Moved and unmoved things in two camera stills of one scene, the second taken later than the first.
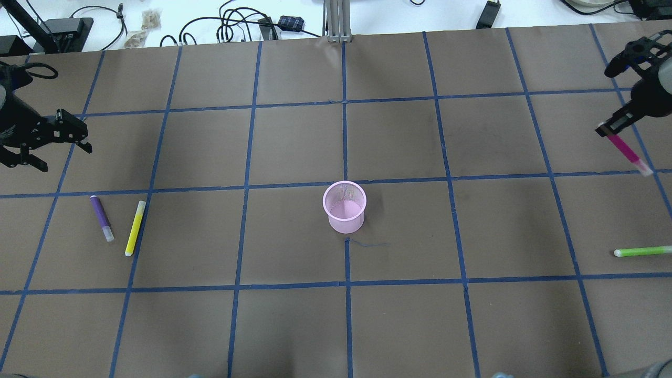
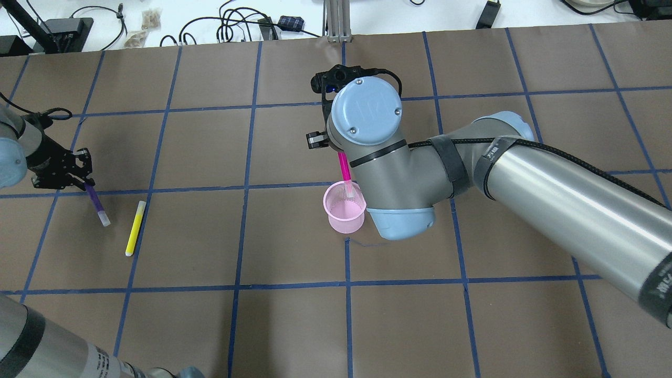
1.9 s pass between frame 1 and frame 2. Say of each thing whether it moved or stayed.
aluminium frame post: stayed
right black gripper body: moved
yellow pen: stayed
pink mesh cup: stayed
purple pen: moved
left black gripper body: moved
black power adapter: stayed
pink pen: moved
